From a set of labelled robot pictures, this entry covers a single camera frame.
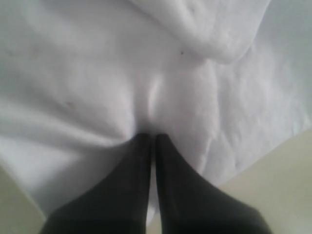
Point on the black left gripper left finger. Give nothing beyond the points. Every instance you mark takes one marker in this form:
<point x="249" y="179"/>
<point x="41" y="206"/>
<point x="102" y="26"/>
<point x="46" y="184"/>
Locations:
<point x="117" y="205"/>

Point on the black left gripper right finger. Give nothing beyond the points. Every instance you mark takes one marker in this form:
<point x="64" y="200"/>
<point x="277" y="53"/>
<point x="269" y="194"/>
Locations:
<point x="191" y="205"/>

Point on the white t-shirt red logo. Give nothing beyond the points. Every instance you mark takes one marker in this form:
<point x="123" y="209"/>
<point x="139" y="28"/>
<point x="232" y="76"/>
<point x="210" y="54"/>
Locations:
<point x="227" y="80"/>

